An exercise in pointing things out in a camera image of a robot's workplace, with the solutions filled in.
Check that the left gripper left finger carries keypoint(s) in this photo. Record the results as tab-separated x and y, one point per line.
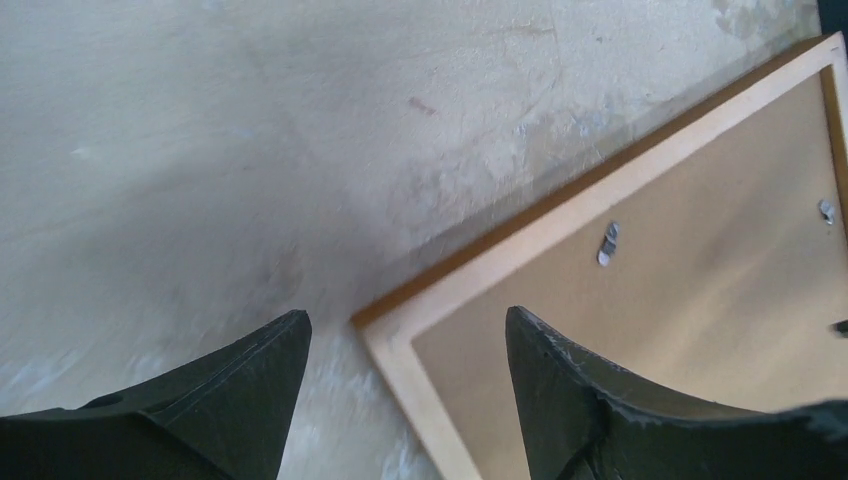
225	415

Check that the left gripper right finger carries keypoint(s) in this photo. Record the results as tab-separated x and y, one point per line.
583	416

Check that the brown wooden picture frame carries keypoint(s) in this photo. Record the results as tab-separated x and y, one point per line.
389	326

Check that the brown cardboard backing board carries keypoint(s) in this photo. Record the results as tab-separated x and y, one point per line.
720	279

